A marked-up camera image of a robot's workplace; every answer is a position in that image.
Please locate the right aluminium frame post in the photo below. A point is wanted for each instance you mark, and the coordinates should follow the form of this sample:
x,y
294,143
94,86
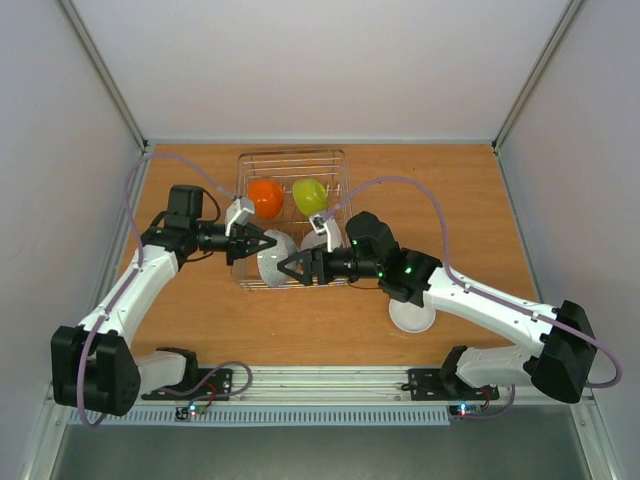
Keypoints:
x,y
552,45

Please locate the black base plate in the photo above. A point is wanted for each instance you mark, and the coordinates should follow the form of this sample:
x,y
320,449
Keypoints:
x,y
430,384
217,386

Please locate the grey slotted cable duct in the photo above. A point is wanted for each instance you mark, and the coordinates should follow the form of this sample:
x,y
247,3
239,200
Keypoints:
x,y
274,416

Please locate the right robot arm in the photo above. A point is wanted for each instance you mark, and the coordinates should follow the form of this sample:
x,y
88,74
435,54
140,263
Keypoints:
x,y
550,346

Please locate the orange bowl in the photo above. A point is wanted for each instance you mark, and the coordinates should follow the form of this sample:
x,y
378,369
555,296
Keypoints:
x,y
267,196

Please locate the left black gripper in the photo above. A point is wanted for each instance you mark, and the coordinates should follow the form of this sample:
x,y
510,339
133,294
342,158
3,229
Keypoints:
x,y
247,240

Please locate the aluminium front rail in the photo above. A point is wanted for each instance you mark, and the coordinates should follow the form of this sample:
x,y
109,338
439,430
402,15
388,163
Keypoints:
x,y
319,385

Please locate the white bottom bowl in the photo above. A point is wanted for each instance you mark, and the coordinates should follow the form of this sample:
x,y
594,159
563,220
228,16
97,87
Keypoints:
x,y
411,318

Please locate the aluminium frame post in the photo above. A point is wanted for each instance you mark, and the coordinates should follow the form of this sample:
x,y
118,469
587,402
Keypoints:
x,y
78,26
552,45

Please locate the left small circuit board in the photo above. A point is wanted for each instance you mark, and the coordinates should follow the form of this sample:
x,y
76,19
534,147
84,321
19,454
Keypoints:
x,y
189,413

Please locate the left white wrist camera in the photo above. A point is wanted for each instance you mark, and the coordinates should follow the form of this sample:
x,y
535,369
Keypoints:
x,y
239,212

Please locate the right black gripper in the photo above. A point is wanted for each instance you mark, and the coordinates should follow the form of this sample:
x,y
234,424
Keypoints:
x,y
315,266

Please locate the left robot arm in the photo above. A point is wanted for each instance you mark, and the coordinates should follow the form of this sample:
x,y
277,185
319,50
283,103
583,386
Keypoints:
x,y
93,368

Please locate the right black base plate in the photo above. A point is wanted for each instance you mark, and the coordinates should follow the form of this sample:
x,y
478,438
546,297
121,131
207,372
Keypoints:
x,y
430,384

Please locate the grey patterned bowl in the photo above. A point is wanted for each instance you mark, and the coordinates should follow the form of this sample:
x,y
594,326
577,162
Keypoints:
x,y
268,259

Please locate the right small circuit board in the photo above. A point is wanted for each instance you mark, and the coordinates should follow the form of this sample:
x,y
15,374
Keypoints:
x,y
465,410

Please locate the white bowl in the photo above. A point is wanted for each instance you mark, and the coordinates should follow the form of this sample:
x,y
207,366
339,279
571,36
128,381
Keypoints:
x,y
411,318
315,240

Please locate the wire dish rack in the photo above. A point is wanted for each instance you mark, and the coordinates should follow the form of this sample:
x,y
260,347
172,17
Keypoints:
x,y
328,166

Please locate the left aluminium frame post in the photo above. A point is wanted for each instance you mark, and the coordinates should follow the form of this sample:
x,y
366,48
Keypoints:
x,y
78,26

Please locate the small circuit board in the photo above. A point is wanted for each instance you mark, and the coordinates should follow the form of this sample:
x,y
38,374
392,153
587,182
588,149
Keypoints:
x,y
189,413
465,410

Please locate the green bowl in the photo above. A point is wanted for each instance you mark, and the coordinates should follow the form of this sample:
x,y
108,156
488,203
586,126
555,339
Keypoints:
x,y
310,196

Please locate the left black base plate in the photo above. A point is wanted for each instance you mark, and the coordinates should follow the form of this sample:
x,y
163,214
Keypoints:
x,y
217,386

